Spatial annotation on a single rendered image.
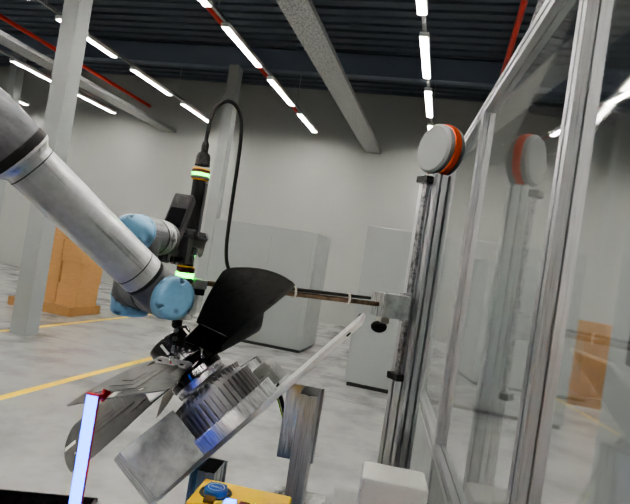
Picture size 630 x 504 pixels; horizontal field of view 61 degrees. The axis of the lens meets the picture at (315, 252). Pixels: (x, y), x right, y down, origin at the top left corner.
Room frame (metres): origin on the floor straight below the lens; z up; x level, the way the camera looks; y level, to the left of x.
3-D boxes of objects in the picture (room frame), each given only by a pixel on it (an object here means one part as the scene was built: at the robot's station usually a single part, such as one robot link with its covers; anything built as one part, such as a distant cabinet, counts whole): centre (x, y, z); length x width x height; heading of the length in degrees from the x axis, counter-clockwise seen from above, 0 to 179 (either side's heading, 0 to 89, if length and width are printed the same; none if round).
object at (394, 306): (1.58, -0.25, 1.39); 0.10 x 0.07 x 0.08; 118
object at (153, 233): (1.03, 0.34, 1.48); 0.11 x 0.08 x 0.09; 173
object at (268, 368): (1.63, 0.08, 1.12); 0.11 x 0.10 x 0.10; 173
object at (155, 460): (1.24, 0.28, 0.98); 0.20 x 0.16 x 0.20; 83
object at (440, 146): (1.63, -0.33, 1.88); 0.17 x 0.15 x 0.16; 173
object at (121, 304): (1.02, 0.32, 1.38); 0.11 x 0.08 x 0.11; 42
